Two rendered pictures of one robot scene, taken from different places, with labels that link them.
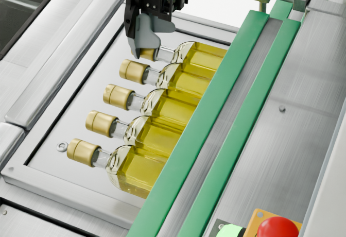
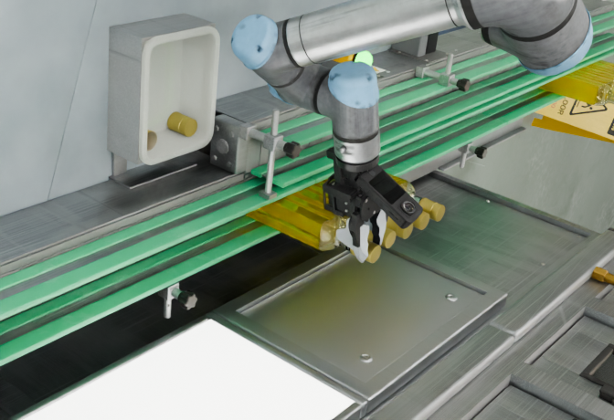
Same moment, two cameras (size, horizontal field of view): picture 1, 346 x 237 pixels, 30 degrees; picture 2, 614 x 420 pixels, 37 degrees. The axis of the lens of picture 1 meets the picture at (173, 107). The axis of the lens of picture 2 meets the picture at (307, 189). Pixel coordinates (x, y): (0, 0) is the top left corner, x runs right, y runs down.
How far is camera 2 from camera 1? 224 cm
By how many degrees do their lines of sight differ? 104
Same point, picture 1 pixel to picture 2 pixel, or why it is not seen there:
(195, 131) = not seen: hidden behind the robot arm
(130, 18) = not seen: hidden behind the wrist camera
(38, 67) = (481, 384)
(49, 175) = (462, 280)
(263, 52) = (292, 130)
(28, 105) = (488, 336)
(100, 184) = (418, 269)
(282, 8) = (231, 208)
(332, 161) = not seen: outside the picture
